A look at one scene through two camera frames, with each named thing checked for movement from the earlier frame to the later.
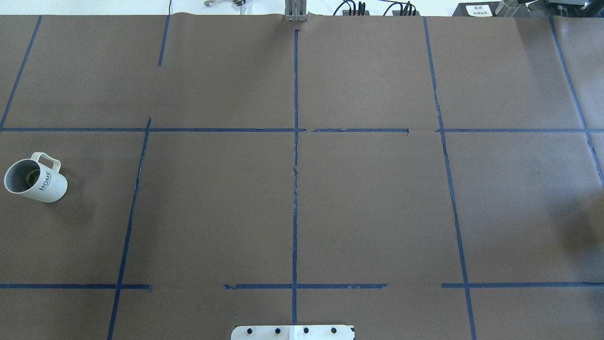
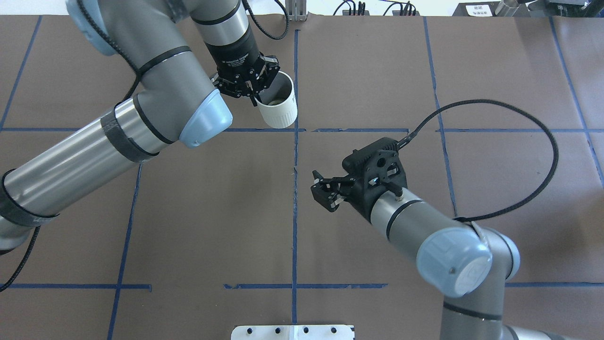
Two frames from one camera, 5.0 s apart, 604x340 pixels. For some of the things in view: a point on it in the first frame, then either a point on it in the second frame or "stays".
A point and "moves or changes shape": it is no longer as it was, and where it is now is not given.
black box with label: x=486 y=9 stays
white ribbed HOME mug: x=30 y=178 moves or changes shape
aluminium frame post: x=295 y=10 stays
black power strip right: x=397 y=12 stays
